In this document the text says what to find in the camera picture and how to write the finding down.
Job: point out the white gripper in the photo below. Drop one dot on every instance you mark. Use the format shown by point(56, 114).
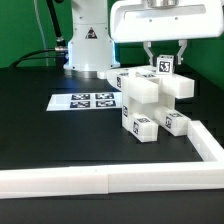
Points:
point(137, 21)

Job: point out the white tagged cube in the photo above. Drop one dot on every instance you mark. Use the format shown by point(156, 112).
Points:
point(165, 64)

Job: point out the white chair back frame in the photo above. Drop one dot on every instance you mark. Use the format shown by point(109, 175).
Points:
point(144, 84)

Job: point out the white chair seat plate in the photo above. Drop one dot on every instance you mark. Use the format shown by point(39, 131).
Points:
point(131, 106)

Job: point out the white tag sheet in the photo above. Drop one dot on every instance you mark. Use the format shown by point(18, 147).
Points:
point(85, 101)

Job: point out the white U-shaped fence rail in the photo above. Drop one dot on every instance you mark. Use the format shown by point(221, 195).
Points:
point(106, 179)

